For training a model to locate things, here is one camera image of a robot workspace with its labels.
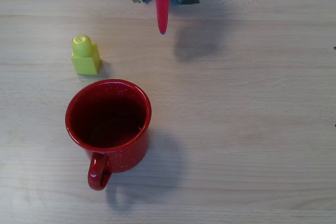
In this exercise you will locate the yellow-green toy building block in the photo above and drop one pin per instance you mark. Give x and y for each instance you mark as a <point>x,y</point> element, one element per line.
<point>86,64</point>

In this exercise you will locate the red enamel mug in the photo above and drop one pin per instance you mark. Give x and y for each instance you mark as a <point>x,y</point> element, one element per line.
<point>126,155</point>

